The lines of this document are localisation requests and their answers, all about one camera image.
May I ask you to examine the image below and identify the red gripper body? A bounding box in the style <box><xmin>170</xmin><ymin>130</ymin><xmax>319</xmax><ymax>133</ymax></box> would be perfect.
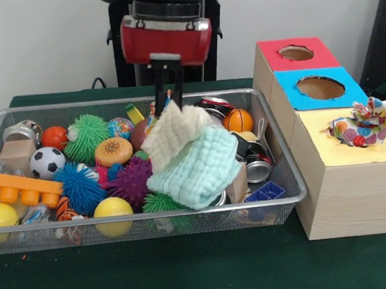
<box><xmin>118</xmin><ymin>9</ymin><xmax>216</xmax><ymax>72</ymax></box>

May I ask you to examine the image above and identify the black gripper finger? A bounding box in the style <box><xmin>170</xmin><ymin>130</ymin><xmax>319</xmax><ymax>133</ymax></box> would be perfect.
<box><xmin>151</xmin><ymin>61</ymin><xmax>171</xmax><ymax>117</ymax></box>
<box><xmin>169</xmin><ymin>63</ymin><xmax>188</xmax><ymax>109</ymax></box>

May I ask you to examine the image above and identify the colourful dotted cloth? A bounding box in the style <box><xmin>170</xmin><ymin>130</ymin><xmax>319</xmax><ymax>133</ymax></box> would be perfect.
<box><xmin>325</xmin><ymin>95</ymin><xmax>386</xmax><ymax>150</ymax></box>
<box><xmin>143</xmin><ymin>89</ymin><xmax>177</xmax><ymax>132</ymax></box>

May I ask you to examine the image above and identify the cream waffle cloth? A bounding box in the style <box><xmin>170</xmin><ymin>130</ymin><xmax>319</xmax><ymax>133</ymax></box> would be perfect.
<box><xmin>138</xmin><ymin>98</ymin><xmax>215</xmax><ymax>172</ymax></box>

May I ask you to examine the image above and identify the mint green cloth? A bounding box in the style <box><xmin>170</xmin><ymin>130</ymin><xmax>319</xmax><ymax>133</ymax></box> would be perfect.
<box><xmin>142</xmin><ymin>123</ymin><xmax>245</xmax><ymax>214</ymax></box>

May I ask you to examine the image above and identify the silver mesh bin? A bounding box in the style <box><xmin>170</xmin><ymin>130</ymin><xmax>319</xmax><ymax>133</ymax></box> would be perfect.
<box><xmin>0</xmin><ymin>84</ymin><xmax>311</xmax><ymax>256</ymax></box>

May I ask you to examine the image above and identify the wooden box with three holes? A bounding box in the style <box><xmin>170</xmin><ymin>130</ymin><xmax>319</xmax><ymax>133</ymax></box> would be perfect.
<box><xmin>249</xmin><ymin>30</ymin><xmax>386</xmax><ymax>245</ymax></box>

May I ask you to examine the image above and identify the toy burger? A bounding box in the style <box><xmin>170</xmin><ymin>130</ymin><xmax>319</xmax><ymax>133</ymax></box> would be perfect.
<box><xmin>93</xmin><ymin>135</ymin><xmax>135</xmax><ymax>169</ymax></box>

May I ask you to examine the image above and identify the green spiky ball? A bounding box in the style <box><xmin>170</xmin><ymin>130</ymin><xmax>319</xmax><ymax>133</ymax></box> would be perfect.
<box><xmin>60</xmin><ymin>112</ymin><xmax>113</xmax><ymax>168</ymax></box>

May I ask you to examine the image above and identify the purple spiky ball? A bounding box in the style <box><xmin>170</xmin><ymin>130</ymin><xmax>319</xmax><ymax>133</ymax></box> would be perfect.
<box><xmin>102</xmin><ymin>154</ymin><xmax>157</xmax><ymax>211</ymax></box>

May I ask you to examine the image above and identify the blue spiky ball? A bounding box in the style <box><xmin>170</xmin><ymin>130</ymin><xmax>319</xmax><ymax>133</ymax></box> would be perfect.
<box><xmin>51</xmin><ymin>160</ymin><xmax>109</xmax><ymax>219</ymax></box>

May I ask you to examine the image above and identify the plain yellow ball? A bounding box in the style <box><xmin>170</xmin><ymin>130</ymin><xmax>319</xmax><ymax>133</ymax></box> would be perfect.
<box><xmin>91</xmin><ymin>195</ymin><xmax>137</xmax><ymax>239</ymax></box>

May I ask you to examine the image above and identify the black and white soccer ball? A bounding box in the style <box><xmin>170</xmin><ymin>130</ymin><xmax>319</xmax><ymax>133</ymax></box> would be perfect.
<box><xmin>28</xmin><ymin>145</ymin><xmax>69</xmax><ymax>182</ymax></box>

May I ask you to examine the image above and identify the orange toy brick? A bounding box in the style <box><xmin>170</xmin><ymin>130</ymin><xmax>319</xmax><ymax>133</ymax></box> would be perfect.
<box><xmin>0</xmin><ymin>164</ymin><xmax>66</xmax><ymax>213</ymax></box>

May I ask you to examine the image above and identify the dark green table cloth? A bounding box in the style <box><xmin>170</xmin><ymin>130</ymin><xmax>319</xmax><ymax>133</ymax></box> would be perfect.
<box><xmin>0</xmin><ymin>65</ymin><xmax>386</xmax><ymax>289</ymax></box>

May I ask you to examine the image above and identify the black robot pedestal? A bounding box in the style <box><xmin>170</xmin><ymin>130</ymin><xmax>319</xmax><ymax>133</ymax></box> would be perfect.
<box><xmin>96</xmin><ymin>0</ymin><xmax>244</xmax><ymax>90</ymax></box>

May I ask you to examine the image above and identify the black cable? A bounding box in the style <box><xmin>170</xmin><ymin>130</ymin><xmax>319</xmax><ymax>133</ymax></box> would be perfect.
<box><xmin>91</xmin><ymin>76</ymin><xmax>109</xmax><ymax>90</ymax></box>

